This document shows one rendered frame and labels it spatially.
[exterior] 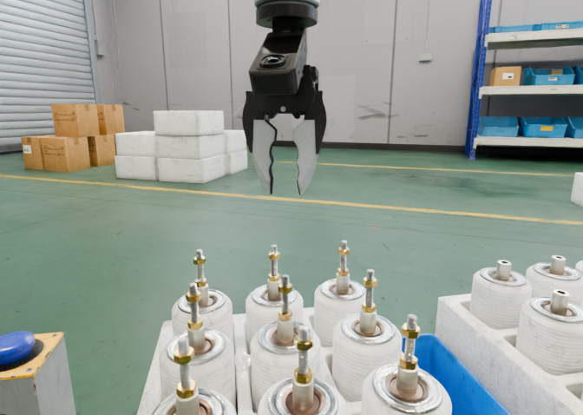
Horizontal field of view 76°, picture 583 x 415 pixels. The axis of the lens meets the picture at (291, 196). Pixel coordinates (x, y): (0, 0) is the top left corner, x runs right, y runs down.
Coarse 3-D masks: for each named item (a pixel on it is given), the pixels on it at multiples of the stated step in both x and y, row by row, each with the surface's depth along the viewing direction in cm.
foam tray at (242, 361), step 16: (240, 320) 68; (304, 320) 68; (160, 336) 63; (240, 336) 63; (240, 352) 59; (320, 352) 59; (240, 368) 55; (320, 368) 55; (160, 384) 52; (240, 384) 52; (144, 400) 49; (160, 400) 50; (240, 400) 49
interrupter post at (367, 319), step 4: (360, 312) 53; (364, 312) 52; (376, 312) 52; (360, 316) 53; (364, 316) 52; (368, 316) 51; (372, 316) 52; (376, 316) 52; (360, 320) 53; (364, 320) 52; (368, 320) 52; (372, 320) 52; (360, 324) 53; (364, 324) 52; (368, 324) 52; (372, 324) 52; (360, 328) 53; (364, 328) 52; (368, 328) 52; (372, 328) 52; (364, 332) 52; (368, 332) 52; (372, 332) 52
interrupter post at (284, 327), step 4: (292, 316) 51; (280, 320) 50; (284, 320) 50; (288, 320) 50; (292, 320) 50; (280, 324) 50; (284, 324) 49; (288, 324) 50; (292, 324) 50; (280, 328) 50; (284, 328) 50; (288, 328) 50; (292, 328) 50; (280, 332) 50; (284, 332) 50; (288, 332) 50; (292, 332) 50; (280, 336) 50; (284, 336) 50; (288, 336) 50; (292, 336) 51; (280, 340) 50; (284, 340) 50; (288, 340) 50
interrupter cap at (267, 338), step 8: (264, 328) 53; (272, 328) 53; (296, 328) 53; (264, 336) 51; (272, 336) 51; (312, 336) 51; (264, 344) 49; (272, 344) 49; (280, 344) 50; (288, 344) 50; (272, 352) 48; (280, 352) 47; (288, 352) 47; (296, 352) 48
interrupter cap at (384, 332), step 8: (344, 320) 54; (352, 320) 55; (376, 320) 55; (384, 320) 55; (344, 328) 53; (352, 328) 53; (376, 328) 53; (384, 328) 53; (392, 328) 52; (352, 336) 51; (360, 336) 51; (368, 336) 51; (376, 336) 51; (384, 336) 51; (392, 336) 51; (368, 344) 49; (376, 344) 49
